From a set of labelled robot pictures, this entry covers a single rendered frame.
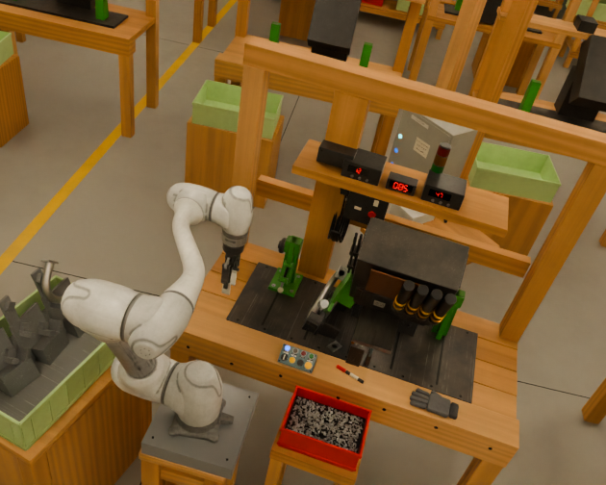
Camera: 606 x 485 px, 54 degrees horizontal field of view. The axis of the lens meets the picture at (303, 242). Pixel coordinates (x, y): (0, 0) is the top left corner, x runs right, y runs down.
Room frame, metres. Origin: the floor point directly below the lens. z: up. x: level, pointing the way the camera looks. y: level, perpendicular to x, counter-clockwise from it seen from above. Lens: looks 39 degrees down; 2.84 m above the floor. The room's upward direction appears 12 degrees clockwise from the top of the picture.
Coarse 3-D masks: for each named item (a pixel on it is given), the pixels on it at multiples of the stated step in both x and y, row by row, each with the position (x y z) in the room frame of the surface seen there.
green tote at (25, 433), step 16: (32, 304) 1.62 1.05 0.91; (0, 320) 1.47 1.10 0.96; (96, 352) 1.42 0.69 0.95; (112, 352) 1.50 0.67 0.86; (80, 368) 1.33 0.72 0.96; (96, 368) 1.42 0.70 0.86; (64, 384) 1.26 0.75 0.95; (80, 384) 1.33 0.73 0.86; (48, 400) 1.18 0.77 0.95; (64, 400) 1.25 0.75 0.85; (0, 416) 1.08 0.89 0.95; (32, 416) 1.11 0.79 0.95; (48, 416) 1.17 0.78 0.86; (0, 432) 1.09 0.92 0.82; (16, 432) 1.07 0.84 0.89; (32, 432) 1.10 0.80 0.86
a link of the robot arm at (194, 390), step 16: (176, 368) 1.28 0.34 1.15; (192, 368) 1.26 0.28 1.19; (208, 368) 1.27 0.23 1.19; (176, 384) 1.21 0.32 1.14; (192, 384) 1.20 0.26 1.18; (208, 384) 1.22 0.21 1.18; (176, 400) 1.18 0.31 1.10; (192, 400) 1.17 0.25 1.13; (208, 400) 1.19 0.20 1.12; (192, 416) 1.17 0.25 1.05; (208, 416) 1.19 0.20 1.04
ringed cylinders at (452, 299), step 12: (408, 288) 1.49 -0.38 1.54; (420, 288) 1.50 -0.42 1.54; (396, 300) 1.58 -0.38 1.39; (420, 300) 1.51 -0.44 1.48; (432, 300) 1.49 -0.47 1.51; (444, 300) 1.48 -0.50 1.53; (456, 300) 1.48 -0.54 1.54; (396, 312) 1.63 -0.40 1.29; (408, 312) 1.60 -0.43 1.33; (420, 312) 1.59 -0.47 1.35; (432, 312) 1.61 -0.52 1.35; (444, 312) 1.52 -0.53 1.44; (432, 324) 1.61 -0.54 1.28
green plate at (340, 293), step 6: (348, 276) 1.81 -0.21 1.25; (342, 282) 1.85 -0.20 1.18; (348, 282) 1.78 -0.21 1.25; (336, 288) 1.90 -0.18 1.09; (342, 288) 1.79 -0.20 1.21; (348, 288) 1.80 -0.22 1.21; (336, 294) 1.81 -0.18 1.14; (342, 294) 1.80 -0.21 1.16; (348, 294) 1.79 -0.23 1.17; (336, 300) 1.79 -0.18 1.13; (342, 300) 1.80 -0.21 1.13; (348, 300) 1.79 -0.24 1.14; (348, 306) 1.79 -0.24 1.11
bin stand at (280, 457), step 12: (276, 444) 1.29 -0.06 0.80; (276, 456) 1.25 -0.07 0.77; (288, 456) 1.25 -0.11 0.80; (300, 456) 1.26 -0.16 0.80; (276, 468) 1.26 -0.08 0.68; (300, 468) 1.24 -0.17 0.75; (312, 468) 1.23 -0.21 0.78; (324, 468) 1.23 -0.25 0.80; (336, 468) 1.24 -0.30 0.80; (276, 480) 1.26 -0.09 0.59; (336, 480) 1.21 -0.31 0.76; (348, 480) 1.21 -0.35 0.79
